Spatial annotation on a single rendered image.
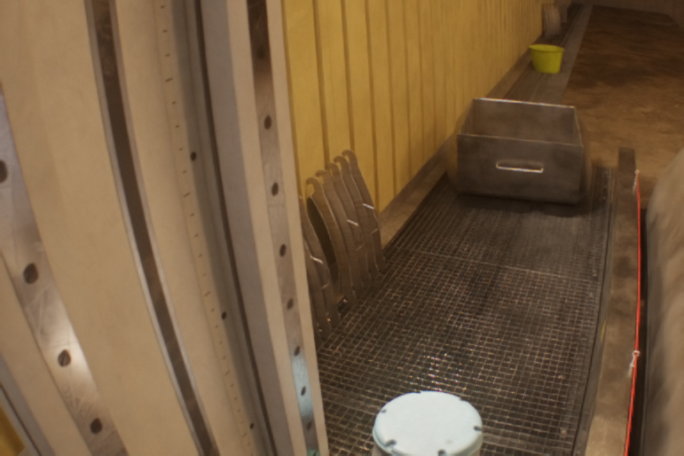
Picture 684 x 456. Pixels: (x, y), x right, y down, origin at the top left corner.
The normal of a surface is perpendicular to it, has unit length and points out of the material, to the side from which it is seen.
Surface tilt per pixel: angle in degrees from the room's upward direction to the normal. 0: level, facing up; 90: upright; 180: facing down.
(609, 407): 0
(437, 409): 5
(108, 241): 90
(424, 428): 5
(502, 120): 90
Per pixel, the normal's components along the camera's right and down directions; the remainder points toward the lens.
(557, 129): -0.32, 0.47
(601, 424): -0.07, -0.89
